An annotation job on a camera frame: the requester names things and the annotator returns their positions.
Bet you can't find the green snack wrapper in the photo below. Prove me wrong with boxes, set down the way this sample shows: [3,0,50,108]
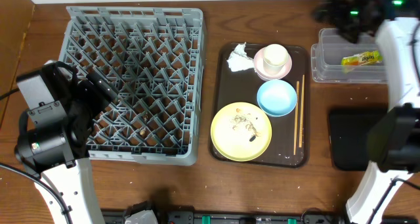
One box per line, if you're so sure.
[341,51,383,66]

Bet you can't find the pink plastic bowl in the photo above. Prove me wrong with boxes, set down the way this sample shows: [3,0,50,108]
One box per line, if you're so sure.
[253,48,292,81]

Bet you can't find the white napkin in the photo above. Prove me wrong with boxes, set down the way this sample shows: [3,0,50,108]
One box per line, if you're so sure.
[226,43,254,72]

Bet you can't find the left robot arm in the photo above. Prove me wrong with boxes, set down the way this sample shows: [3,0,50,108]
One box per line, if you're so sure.
[14,61,117,223]

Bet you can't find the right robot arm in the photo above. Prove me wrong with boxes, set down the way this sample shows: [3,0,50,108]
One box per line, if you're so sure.
[312,0,419,224]

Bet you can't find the grey dishwasher rack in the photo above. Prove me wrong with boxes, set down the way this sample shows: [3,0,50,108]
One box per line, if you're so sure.
[59,6,206,166]

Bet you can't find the clear plastic bin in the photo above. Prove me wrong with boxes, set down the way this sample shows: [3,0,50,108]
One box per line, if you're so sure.
[311,28,387,84]

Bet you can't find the right wooden chopstick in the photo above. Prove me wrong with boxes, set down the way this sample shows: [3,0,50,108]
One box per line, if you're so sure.
[299,74,305,148]

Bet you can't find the wooden chopstick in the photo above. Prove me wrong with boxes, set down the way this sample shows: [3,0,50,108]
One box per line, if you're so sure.
[293,81,300,156]
[299,74,305,148]

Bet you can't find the cream plastic cup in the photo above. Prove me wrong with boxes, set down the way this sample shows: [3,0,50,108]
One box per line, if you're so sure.
[264,44,289,66]

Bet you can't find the left wooden chopstick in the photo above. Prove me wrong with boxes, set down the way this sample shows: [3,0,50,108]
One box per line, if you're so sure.
[293,81,300,156]

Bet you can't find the black bin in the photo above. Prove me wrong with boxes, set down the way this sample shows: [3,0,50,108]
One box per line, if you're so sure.
[328,108,387,171]

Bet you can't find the light blue bowl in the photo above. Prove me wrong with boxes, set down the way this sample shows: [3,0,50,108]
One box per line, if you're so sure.
[257,79,297,117]

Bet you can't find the yellow plate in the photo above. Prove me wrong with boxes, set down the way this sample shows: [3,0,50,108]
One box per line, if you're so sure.
[210,102,272,162]

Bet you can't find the cardboard wall panel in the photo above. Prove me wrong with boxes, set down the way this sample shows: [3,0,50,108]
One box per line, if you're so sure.
[0,0,36,126]

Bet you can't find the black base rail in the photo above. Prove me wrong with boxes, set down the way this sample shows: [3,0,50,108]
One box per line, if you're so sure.
[101,200,420,224]

